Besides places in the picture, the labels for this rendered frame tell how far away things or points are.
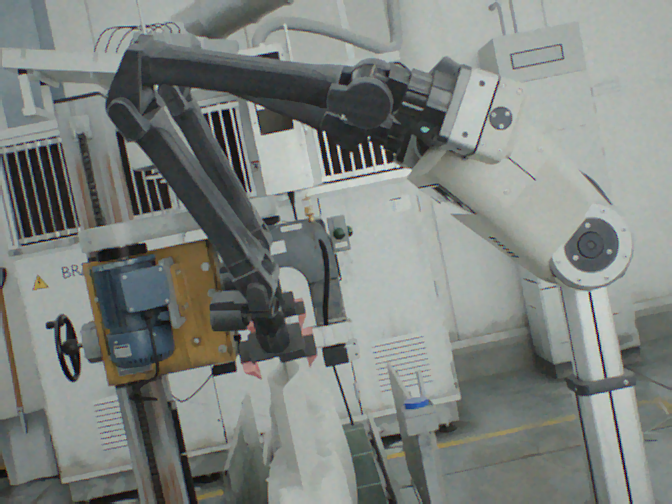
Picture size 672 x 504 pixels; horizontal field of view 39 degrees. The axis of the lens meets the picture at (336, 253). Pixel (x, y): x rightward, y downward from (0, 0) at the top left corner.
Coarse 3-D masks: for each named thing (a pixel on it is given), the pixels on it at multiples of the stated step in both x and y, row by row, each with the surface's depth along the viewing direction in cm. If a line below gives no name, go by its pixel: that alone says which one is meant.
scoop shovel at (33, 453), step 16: (0, 288) 627; (0, 304) 624; (16, 384) 612; (16, 400) 610; (16, 416) 609; (32, 416) 611; (0, 432) 607; (16, 432) 612; (32, 432) 612; (48, 432) 606; (16, 448) 611; (32, 448) 611; (48, 448) 609; (16, 464) 609; (32, 464) 608; (48, 464) 609; (16, 480) 606
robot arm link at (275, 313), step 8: (272, 304) 167; (280, 304) 168; (248, 312) 167; (256, 312) 167; (264, 312) 166; (272, 312) 166; (280, 312) 168; (248, 320) 170; (256, 320) 167; (264, 320) 166; (272, 320) 167; (280, 320) 168; (256, 328) 169; (264, 328) 168; (272, 328) 168; (280, 328) 169
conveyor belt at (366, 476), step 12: (348, 432) 409; (360, 432) 404; (348, 444) 388; (360, 444) 385; (360, 456) 367; (372, 456) 363; (360, 468) 350; (372, 468) 347; (360, 480) 336; (372, 480) 333; (360, 492) 322; (372, 492) 319
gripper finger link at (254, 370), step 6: (246, 342) 179; (240, 348) 178; (246, 348) 178; (246, 354) 177; (246, 360) 176; (246, 366) 176; (252, 366) 176; (258, 366) 181; (246, 372) 175; (252, 372) 176; (258, 372) 179
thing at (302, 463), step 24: (288, 384) 194; (288, 408) 189; (288, 432) 193; (312, 432) 209; (288, 456) 200; (312, 456) 203; (336, 456) 215; (288, 480) 197; (312, 480) 193; (336, 480) 199
